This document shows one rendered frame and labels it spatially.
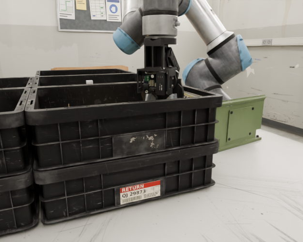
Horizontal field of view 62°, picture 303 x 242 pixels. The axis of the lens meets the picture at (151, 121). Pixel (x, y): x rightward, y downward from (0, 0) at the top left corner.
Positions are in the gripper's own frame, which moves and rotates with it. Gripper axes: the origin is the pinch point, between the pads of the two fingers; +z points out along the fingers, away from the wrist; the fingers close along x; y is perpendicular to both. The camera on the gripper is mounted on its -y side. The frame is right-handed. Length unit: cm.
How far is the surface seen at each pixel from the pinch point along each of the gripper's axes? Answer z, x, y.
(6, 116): -7.5, -17.1, 28.3
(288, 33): -35, 68, -308
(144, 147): 1.5, 0.0, 12.4
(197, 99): -7.7, 9.2, 5.0
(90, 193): 9.7, -8.7, 19.3
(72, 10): -67, -199, -248
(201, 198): 15.0, 11.2, 5.6
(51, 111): -7.8, -12.1, 23.9
